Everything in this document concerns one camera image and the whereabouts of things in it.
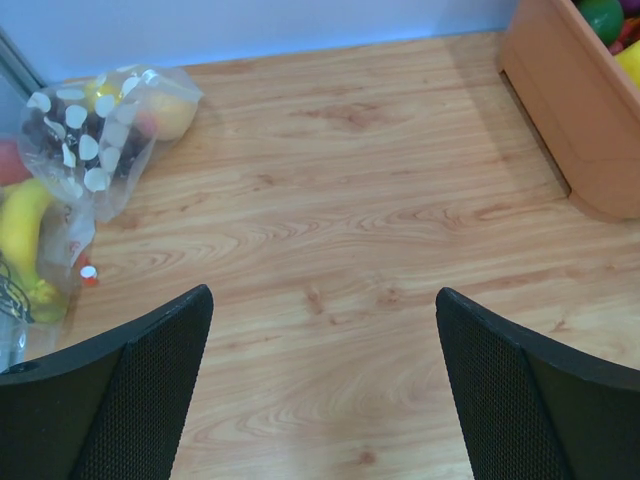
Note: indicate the orange plastic bin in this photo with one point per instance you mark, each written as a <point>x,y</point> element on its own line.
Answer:
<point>585,107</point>

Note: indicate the dark purple fake grapes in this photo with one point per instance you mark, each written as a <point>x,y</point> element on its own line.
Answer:
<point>46,131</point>

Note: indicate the yellow fake apple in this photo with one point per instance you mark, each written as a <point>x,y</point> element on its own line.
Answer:
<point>629,60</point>

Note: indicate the clear polka dot zip bag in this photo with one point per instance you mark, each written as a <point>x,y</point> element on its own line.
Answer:
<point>90,141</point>

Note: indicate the yellow fake banana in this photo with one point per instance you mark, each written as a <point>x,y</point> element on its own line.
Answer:
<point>23,207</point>

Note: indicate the clear bag with banana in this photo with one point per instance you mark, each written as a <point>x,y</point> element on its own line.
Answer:
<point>64,234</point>

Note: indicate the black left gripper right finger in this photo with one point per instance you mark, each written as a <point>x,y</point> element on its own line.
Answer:
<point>531,407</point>

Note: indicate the orange yellow fake peach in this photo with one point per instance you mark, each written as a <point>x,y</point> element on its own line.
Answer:
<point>165,117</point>

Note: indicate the red fake peach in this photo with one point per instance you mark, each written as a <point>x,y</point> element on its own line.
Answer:
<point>12,169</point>

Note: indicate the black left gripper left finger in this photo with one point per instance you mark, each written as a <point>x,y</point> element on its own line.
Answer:
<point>111,407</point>

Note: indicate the green fake lime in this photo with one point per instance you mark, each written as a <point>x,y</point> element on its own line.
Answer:
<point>605,17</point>

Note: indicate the small yellow fake lemon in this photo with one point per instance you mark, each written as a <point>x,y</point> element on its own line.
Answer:
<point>93,92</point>

